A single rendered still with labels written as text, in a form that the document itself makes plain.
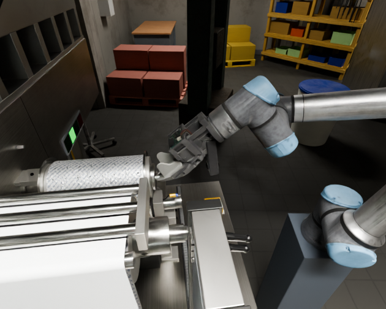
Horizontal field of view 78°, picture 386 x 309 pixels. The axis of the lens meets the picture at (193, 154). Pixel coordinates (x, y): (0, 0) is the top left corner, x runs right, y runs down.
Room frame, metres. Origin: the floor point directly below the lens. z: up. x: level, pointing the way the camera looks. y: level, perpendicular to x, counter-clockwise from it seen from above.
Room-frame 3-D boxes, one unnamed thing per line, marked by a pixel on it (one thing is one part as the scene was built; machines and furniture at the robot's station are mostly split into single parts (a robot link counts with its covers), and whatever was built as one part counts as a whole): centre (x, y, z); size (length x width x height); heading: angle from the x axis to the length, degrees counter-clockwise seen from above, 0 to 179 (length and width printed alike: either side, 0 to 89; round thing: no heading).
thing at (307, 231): (0.55, -0.50, 0.95); 0.15 x 0.15 x 0.10
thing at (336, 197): (0.54, -0.50, 1.07); 0.13 x 0.12 x 0.14; 165
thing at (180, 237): (0.25, 0.01, 1.33); 0.06 x 0.03 x 0.03; 97
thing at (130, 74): (3.94, 0.73, 0.37); 1.27 x 0.91 x 0.75; 89
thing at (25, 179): (0.45, 0.42, 1.28); 0.06 x 0.05 x 0.02; 97
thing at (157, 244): (0.24, 0.07, 1.33); 0.06 x 0.06 x 0.06; 7
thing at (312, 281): (0.55, -0.50, 0.45); 0.20 x 0.20 x 0.90; 89
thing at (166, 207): (0.46, 0.08, 1.05); 0.06 x 0.05 x 0.31; 97
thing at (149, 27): (5.75, 0.79, 0.41); 1.46 x 0.75 x 0.81; 179
